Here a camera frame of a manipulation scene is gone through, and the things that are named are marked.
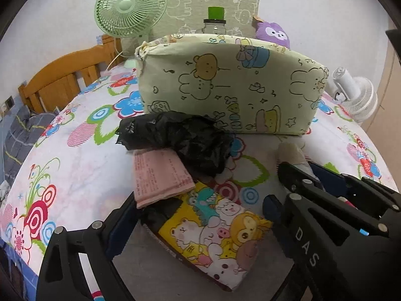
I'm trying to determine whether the grey beige soft cloth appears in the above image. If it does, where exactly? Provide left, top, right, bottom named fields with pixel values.
left=276, top=142, right=317, bottom=179

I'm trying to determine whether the yellow cartoon animal packet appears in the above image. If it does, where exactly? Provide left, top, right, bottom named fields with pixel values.
left=157, top=186, right=273, bottom=292

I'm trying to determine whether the beige door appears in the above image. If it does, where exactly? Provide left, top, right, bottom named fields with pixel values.
left=376, top=38, right=401, bottom=132

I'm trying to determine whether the white standing fan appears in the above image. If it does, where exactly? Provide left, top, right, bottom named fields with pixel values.
left=331, top=67, right=378, bottom=123

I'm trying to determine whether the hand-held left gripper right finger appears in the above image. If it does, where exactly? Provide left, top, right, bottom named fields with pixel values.
left=262, top=194, right=284, bottom=226

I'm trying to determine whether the yellow cartoon print storage box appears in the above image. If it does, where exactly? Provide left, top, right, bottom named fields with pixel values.
left=135, top=33, right=328, bottom=137

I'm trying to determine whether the green patterned board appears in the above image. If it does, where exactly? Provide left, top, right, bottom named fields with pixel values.
left=150, top=0, right=260, bottom=38

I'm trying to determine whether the glass jar with green lid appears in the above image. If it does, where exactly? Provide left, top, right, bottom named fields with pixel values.
left=203, top=6, right=227, bottom=36

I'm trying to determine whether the wooden bed headboard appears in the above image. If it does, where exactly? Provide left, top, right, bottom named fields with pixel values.
left=18, top=34, right=124, bottom=114

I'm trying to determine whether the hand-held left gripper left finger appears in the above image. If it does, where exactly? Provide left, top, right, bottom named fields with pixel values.
left=36, top=191, right=140, bottom=301

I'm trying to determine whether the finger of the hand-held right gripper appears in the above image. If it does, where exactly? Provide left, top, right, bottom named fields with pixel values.
left=310, top=162, right=401, bottom=217
left=276, top=161, right=390, bottom=237

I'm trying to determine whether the purple plush bunny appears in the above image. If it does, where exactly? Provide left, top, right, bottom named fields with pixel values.
left=252, top=16, right=290, bottom=49

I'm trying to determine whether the black plastic bag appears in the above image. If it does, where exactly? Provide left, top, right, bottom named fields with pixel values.
left=115, top=111, right=235, bottom=178

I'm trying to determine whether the pink packet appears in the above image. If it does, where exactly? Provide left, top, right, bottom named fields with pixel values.
left=133, top=149, right=196, bottom=209

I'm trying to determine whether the white fan power cable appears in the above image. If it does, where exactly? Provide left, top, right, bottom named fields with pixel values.
left=107, top=48, right=124, bottom=72

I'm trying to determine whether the green desk fan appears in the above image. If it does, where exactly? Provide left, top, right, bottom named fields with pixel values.
left=94, top=0, right=168, bottom=69

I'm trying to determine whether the grey plaid pillow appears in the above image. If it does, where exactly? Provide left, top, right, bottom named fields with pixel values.
left=0, top=105, right=58, bottom=195

